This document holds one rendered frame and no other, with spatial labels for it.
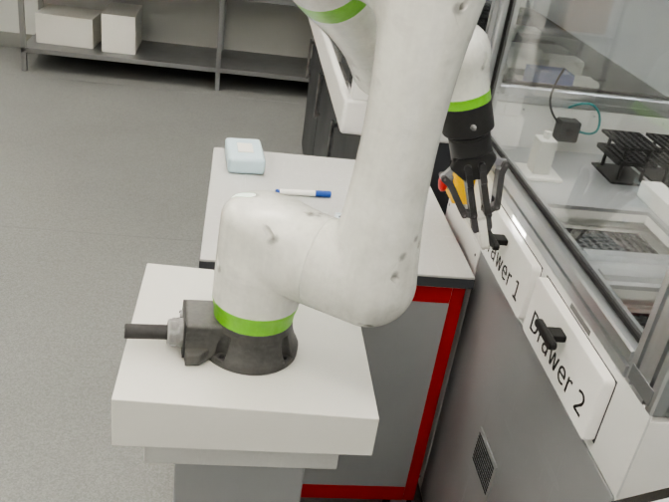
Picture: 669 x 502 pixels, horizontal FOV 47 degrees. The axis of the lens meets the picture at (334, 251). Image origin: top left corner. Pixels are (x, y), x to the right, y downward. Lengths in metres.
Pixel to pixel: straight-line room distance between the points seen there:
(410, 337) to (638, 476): 0.72
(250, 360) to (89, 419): 1.26
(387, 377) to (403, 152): 0.94
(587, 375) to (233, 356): 0.52
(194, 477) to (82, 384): 1.26
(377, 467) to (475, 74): 1.04
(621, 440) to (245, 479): 0.56
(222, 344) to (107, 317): 1.62
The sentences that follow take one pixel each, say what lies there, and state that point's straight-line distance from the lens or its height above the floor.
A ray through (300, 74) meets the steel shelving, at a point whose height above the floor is 0.15.
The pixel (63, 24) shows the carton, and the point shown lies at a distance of 5.32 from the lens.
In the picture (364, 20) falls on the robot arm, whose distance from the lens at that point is 1.09.
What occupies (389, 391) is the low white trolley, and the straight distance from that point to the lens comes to 1.81.
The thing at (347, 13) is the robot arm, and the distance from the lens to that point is 1.04.
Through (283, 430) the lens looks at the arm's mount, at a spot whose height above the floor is 0.80.
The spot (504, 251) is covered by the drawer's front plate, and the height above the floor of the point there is 0.88.
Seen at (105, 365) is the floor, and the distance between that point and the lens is 2.53.
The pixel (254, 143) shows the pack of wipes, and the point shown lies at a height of 0.80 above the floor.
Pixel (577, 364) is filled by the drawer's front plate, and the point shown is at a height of 0.90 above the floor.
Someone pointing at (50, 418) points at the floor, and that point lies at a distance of 2.36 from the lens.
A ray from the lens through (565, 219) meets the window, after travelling 1.36.
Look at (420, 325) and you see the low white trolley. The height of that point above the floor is 0.62.
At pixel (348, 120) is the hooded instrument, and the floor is 0.85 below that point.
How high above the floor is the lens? 1.54
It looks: 28 degrees down
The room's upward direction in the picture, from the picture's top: 9 degrees clockwise
